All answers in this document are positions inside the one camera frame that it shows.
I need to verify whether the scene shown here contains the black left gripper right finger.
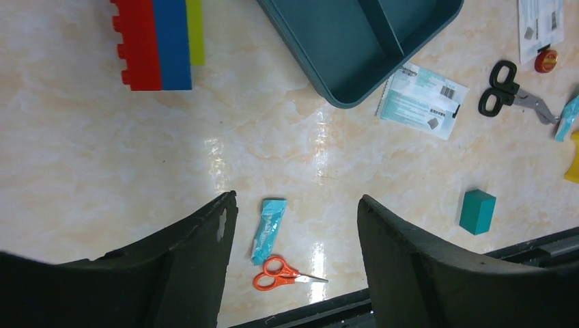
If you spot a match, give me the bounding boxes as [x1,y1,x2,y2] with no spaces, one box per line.
[357,195,578,327]

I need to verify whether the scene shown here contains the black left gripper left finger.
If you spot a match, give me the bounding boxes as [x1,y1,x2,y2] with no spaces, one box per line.
[1,191,238,327]

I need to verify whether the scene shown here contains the teal divided tray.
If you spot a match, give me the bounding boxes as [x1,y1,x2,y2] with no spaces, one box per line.
[258,0,464,109]

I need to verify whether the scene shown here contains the teal sachet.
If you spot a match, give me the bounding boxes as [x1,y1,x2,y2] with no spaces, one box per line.
[251,198,287,266]
[554,96,579,142]

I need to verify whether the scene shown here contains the teal rectangular block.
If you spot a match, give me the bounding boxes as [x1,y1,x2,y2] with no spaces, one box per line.
[459,189,496,235]

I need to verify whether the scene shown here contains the white teal label packet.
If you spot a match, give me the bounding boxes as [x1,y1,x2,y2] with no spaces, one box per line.
[375,62,469,140]

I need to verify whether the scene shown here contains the small red round cap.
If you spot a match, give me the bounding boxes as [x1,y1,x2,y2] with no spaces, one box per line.
[534,49,559,74]

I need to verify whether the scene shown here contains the yellow curved plastic piece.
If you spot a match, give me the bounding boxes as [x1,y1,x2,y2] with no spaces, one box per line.
[564,131,579,184]

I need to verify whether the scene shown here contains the white printed packet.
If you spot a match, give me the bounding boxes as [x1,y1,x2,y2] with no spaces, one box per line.
[518,0,564,65]

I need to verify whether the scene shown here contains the small orange scissors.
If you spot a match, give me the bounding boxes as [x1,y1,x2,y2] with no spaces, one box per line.
[253,256,328,292]

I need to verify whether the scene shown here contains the black handled bandage shears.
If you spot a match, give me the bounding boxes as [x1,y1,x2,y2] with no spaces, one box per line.
[478,59,561,125]

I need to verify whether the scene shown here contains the colourful toy brick block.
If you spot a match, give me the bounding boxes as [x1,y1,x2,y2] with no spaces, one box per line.
[112,0,205,92]

